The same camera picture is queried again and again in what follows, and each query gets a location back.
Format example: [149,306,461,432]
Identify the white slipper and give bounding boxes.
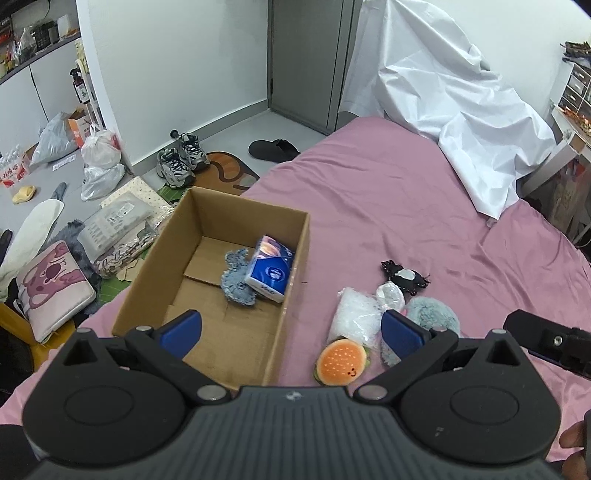
[0,198,65,283]

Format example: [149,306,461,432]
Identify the dark furry rug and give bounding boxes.
[52,220,103,289]

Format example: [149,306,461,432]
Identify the patterned folded fabric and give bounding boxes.
[91,222,160,278]

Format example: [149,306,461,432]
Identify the yellow stool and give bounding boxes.
[0,300,57,363]

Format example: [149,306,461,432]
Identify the small drawer organizer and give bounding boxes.
[558,41,591,117]

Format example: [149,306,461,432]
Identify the white kitchen cabinet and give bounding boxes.
[0,34,95,155]

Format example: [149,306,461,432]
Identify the black slipper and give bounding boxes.
[248,138,302,163]

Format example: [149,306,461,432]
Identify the pink cartoon cushion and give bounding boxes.
[16,240,98,345]

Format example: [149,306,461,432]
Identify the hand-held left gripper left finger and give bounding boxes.
[59,310,232,408]

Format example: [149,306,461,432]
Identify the white desk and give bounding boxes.
[521,99,591,199]

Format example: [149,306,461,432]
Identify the grey door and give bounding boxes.
[268,0,357,136]

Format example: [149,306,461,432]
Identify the burger plush toy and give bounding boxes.
[314,338,370,385]

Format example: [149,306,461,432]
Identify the blue tissue pack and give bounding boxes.
[244,235,296,304]

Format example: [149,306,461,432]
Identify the grey-blue fluffy plush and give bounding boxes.
[379,295,462,368]

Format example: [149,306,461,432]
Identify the dark spray bottle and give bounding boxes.
[69,68,91,105]

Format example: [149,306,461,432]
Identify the cardboard box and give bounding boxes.
[112,186,310,387]

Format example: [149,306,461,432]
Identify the white and red plastic bag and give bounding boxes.
[81,124,123,169]

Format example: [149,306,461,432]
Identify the brown cat-shaped mat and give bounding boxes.
[202,151,262,193]

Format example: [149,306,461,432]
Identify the clear plastic bag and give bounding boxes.
[81,163,127,202]

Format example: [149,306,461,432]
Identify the orange and white carton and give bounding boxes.
[67,108,92,149]

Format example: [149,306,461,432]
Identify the packaged goods on floor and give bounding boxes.
[96,185,191,306]

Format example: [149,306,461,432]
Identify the blue-grey knitted cloth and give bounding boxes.
[223,248,267,306]

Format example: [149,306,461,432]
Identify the white cover sheet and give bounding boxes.
[338,0,557,220]

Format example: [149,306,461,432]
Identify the grey sneaker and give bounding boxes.
[156,148,195,189]
[178,132,211,172]

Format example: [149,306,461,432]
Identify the grey wrapped package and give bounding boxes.
[76,198,153,260]

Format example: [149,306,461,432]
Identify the black and white bow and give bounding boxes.
[380,260,431,296]

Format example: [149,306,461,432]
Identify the beige dotted cloth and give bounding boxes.
[99,176,177,223]

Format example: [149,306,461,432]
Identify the grey plastic bag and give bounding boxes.
[30,112,79,166]

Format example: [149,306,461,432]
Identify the white fluffy pack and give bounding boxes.
[329,287,385,348]

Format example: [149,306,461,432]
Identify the small white bagged item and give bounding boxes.
[376,281,406,315]

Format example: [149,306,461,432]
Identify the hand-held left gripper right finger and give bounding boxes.
[353,309,533,408]

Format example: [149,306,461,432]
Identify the black kitchen appliance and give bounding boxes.
[33,21,59,48]

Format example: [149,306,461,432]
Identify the pack of water bottles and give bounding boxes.
[0,145,33,188]

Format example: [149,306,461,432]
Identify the person's right hand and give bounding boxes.
[558,421,591,480]

